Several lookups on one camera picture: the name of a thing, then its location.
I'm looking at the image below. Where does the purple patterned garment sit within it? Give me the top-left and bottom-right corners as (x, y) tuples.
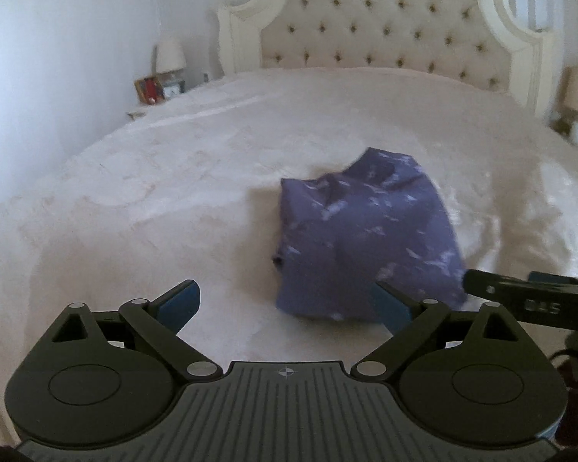
(273, 148), (467, 322)

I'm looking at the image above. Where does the white fluffy bed cover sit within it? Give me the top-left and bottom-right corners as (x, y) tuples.
(0, 68), (578, 444)

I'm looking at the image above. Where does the right bedside lamp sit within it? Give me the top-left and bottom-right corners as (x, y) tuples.
(562, 66), (578, 121)

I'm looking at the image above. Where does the white left nightstand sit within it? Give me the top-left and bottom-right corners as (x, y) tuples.
(126, 103), (166, 122)

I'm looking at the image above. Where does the small white alarm clock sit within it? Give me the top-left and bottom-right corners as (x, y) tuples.
(163, 82), (181, 100)

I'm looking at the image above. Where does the red bottle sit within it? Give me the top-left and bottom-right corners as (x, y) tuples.
(145, 77), (157, 104)

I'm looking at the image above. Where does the white table lamp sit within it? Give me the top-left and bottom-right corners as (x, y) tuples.
(154, 38), (187, 80)

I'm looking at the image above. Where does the cream tufted headboard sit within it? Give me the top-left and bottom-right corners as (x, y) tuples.
(217, 0), (556, 118)

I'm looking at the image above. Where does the wooden picture frame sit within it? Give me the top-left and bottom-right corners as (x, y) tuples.
(134, 76), (152, 104)

